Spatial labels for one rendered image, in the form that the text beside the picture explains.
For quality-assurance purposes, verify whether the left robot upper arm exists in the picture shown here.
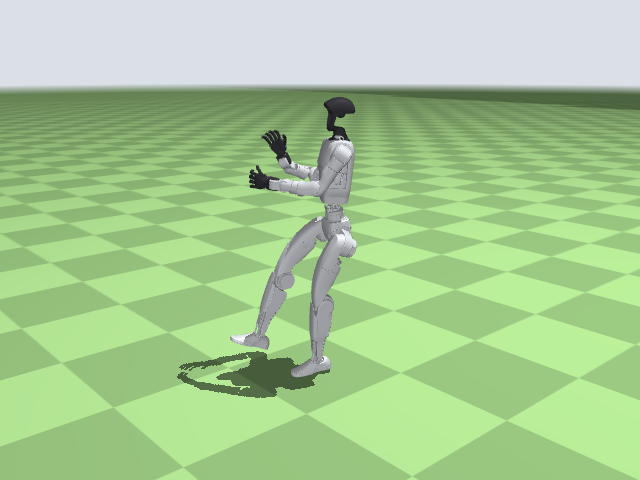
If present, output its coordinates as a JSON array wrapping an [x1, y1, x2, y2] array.
[[311, 144, 352, 197]]

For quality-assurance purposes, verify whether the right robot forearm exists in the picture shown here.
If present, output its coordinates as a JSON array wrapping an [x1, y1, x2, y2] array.
[[278, 157, 312, 180]]

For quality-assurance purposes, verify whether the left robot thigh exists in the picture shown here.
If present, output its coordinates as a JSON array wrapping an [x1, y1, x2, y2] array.
[[311, 229, 357, 311]]

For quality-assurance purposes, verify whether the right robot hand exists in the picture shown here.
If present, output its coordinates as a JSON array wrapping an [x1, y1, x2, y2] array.
[[261, 130, 291, 164]]

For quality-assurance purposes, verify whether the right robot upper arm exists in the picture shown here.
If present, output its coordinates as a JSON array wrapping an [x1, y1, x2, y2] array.
[[308, 138, 327, 181]]

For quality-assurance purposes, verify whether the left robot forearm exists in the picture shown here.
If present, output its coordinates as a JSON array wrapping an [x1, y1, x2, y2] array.
[[269, 179, 320, 197]]

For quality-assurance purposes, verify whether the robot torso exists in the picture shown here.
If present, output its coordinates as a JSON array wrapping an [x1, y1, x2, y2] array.
[[318, 135, 355, 241]]

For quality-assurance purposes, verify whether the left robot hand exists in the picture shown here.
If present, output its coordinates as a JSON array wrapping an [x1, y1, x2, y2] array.
[[249, 165, 280, 191]]

